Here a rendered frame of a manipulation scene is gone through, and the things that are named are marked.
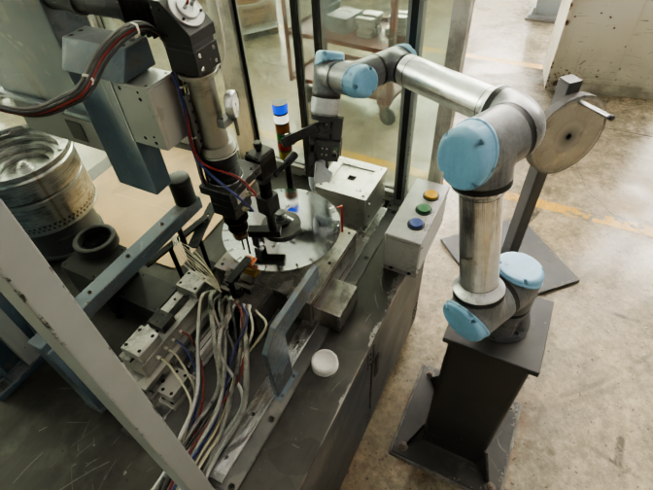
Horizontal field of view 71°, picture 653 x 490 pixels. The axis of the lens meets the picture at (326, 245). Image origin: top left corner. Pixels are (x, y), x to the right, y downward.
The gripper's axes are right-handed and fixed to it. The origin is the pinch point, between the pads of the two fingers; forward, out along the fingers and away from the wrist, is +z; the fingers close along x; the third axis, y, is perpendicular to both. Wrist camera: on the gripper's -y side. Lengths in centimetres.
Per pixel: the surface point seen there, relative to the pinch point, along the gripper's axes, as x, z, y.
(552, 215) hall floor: 139, 42, 120
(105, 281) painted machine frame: -39, 16, -39
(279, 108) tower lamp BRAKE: 11.2, -18.5, -12.8
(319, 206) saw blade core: 1.4, 6.2, 2.6
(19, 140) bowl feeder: 5, -1, -93
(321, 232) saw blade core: -8.4, 10.1, 5.1
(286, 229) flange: -9.6, 10.2, -4.4
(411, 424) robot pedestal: 18, 98, 45
